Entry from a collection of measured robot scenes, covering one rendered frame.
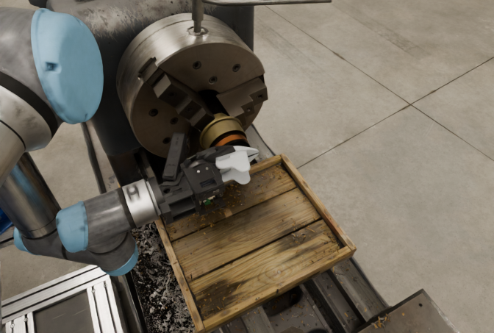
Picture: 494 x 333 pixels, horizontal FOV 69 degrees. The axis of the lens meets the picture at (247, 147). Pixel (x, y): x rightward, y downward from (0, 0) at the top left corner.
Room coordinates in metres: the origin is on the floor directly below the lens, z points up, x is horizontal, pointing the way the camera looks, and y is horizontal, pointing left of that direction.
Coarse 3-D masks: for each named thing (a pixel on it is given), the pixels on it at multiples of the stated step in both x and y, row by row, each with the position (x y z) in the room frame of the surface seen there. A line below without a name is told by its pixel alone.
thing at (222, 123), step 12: (216, 120) 0.50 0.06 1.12; (228, 120) 0.51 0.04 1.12; (204, 132) 0.49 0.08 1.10; (216, 132) 0.48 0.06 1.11; (228, 132) 0.48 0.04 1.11; (240, 132) 0.49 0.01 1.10; (204, 144) 0.48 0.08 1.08; (216, 144) 0.46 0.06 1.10; (228, 144) 0.45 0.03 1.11; (240, 144) 0.46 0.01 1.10
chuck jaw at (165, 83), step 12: (156, 60) 0.57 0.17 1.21; (144, 72) 0.56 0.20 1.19; (156, 72) 0.55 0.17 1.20; (156, 84) 0.54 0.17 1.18; (168, 84) 0.52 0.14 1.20; (180, 84) 0.56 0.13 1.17; (168, 96) 0.52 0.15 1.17; (180, 96) 0.53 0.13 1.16; (192, 96) 0.54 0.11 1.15; (180, 108) 0.51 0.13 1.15; (192, 108) 0.52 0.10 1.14; (204, 108) 0.53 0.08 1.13; (192, 120) 0.51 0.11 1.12; (204, 120) 0.50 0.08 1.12
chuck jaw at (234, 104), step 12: (240, 84) 0.63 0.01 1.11; (252, 84) 0.63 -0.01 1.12; (264, 84) 0.62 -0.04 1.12; (216, 96) 0.60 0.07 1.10; (228, 96) 0.59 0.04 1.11; (240, 96) 0.59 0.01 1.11; (252, 96) 0.60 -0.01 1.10; (264, 96) 0.61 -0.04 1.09; (228, 108) 0.56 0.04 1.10; (240, 108) 0.56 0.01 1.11; (252, 108) 0.57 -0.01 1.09; (240, 120) 0.54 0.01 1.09
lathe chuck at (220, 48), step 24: (192, 24) 0.66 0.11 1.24; (216, 24) 0.69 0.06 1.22; (144, 48) 0.61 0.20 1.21; (168, 48) 0.59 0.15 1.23; (192, 48) 0.58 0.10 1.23; (216, 48) 0.61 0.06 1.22; (240, 48) 0.63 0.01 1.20; (168, 72) 0.56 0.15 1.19; (192, 72) 0.58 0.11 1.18; (216, 72) 0.60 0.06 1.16; (240, 72) 0.63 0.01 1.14; (264, 72) 0.66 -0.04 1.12; (120, 96) 0.60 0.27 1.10; (144, 96) 0.54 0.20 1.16; (144, 120) 0.53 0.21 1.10; (168, 120) 0.55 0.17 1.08; (144, 144) 0.52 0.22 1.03; (168, 144) 0.55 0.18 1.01
